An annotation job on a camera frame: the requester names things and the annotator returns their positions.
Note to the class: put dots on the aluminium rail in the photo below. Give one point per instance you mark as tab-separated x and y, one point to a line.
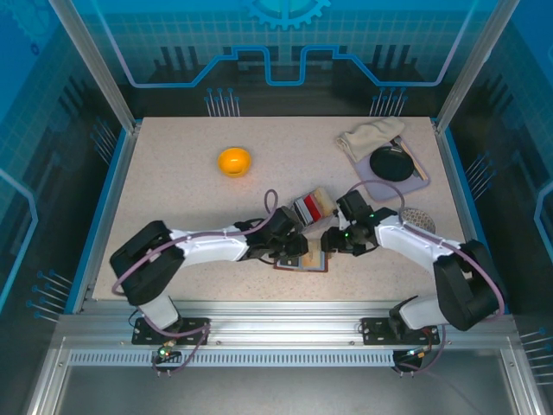
117	181
281	320
455	181

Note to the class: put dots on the light grey credit card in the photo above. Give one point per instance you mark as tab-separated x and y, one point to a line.
300	209

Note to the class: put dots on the orange bowl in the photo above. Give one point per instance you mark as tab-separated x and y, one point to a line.
233	162

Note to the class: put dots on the red credit card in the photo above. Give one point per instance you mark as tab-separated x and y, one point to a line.
313	207

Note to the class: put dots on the tan credit card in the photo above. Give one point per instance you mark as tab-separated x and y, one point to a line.
326	199

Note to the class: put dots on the aluminium right side rail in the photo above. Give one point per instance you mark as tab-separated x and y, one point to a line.
455	181

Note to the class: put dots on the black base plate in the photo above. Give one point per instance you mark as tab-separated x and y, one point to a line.
194	324
371	328

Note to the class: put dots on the clear plastic card box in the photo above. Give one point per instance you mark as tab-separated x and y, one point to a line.
315	220

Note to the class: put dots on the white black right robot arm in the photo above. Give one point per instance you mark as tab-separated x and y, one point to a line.
410	242

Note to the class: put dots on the aluminium frame post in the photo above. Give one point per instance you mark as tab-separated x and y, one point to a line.
99	73
466	73

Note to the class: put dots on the lilac placemat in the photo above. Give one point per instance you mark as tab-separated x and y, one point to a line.
406	188

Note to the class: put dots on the metal fork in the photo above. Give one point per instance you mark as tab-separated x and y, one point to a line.
395	142

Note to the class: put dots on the patterned upturned bowl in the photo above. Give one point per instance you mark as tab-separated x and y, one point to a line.
421	218

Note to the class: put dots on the beige folded cloth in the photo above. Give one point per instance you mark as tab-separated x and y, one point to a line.
367	134

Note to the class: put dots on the brown leather card holder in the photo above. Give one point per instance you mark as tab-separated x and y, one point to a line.
299	267

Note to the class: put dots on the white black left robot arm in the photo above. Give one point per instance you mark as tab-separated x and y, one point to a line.
207	246

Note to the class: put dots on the wooden chopstick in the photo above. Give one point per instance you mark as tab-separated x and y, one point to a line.
413	159
417	156

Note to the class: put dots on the aluminium left frame post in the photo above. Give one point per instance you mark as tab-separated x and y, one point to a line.
99	73

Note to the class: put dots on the aluminium left side rail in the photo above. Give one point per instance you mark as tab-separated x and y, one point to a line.
117	181

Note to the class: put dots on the black divided plate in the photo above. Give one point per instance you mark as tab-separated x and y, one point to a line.
391	164

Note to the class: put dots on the aluminium front rail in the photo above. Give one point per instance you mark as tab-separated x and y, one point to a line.
281	320

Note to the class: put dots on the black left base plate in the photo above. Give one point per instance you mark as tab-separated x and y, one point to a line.
194	324

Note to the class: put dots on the aluminium right frame post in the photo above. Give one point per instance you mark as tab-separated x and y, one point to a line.
466	73

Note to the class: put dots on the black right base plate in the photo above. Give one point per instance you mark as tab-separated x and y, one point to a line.
371	328

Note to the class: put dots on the small circuit board green LED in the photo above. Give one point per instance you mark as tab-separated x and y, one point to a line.
166	350
417	352

